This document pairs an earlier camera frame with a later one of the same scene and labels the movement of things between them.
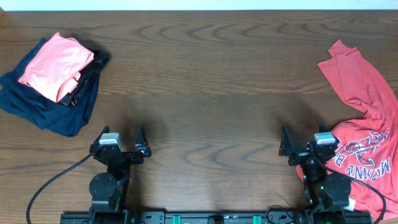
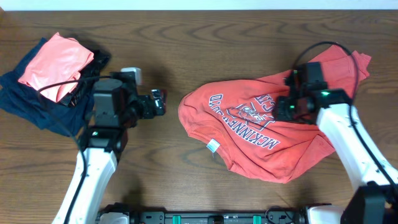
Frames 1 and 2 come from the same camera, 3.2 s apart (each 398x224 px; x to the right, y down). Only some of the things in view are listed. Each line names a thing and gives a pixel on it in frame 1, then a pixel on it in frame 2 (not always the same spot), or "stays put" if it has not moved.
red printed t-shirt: (367, 149) -> (268, 128)
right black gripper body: (300, 157) -> (288, 109)
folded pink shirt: (55, 71) stays put
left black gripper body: (123, 155) -> (149, 104)
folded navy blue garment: (30, 104) stays put
